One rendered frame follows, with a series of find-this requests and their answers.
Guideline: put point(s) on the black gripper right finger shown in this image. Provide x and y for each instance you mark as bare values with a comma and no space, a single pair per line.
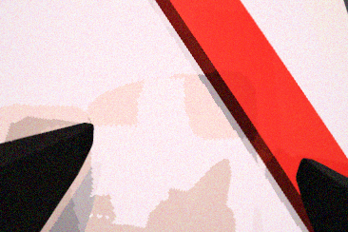
324,194

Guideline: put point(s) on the red bar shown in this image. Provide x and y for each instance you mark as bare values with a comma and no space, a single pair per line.
257,88

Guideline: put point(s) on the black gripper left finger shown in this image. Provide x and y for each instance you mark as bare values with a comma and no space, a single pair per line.
36,173

